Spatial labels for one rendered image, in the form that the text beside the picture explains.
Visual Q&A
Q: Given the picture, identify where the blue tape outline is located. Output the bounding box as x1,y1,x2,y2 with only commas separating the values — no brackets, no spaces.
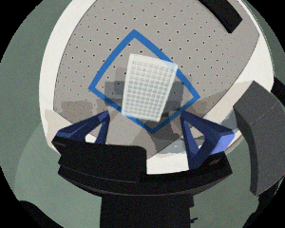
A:
88,29,200,134

